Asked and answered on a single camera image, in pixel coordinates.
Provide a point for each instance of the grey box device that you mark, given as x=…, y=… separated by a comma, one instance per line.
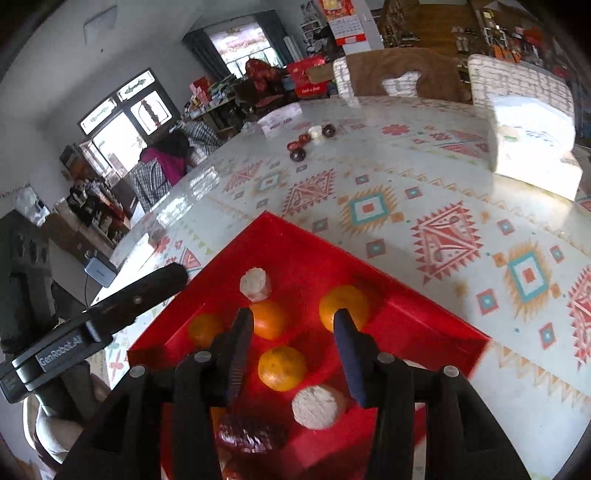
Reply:
x=99, y=270

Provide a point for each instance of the person's left hand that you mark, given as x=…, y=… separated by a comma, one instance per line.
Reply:
x=60, y=434

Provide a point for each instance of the cluttered side table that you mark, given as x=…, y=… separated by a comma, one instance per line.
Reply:
x=97, y=212

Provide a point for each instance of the white paper card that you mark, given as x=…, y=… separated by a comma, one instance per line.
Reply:
x=277, y=121

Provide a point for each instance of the red plastic tray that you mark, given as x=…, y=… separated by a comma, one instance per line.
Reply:
x=300, y=249

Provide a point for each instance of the red wall calendar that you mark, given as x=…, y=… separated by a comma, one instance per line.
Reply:
x=344, y=21

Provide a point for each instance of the dark framed window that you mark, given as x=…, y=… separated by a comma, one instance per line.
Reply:
x=124, y=110

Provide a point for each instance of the round beige rice cake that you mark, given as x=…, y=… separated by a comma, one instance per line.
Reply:
x=318, y=407

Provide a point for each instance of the brown chair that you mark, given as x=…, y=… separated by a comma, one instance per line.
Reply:
x=392, y=67

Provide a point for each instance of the red gift box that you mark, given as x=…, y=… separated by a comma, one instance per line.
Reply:
x=307, y=76

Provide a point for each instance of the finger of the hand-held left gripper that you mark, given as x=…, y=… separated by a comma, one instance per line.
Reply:
x=147, y=295

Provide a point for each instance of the wooden shelf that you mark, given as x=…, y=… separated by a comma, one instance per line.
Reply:
x=425, y=23

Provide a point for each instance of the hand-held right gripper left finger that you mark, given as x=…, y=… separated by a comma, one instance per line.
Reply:
x=238, y=364

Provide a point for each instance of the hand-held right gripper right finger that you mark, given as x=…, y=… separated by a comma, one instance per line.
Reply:
x=353, y=369

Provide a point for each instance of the curtained window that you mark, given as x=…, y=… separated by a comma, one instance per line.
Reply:
x=240, y=41

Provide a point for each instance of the round white rice cake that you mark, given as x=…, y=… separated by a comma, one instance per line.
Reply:
x=254, y=282

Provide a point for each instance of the chair with white patterned cover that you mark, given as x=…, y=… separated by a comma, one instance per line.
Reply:
x=517, y=83

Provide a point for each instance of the orange tangerine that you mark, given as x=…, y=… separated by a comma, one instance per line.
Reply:
x=281, y=368
x=206, y=330
x=344, y=302
x=269, y=318

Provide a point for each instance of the red bag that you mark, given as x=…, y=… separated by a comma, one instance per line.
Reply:
x=258, y=74

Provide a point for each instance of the white tissue pack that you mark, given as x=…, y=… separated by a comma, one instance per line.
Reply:
x=531, y=143

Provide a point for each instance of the shelf of colourful goods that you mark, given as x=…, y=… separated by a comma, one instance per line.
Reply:
x=521, y=41

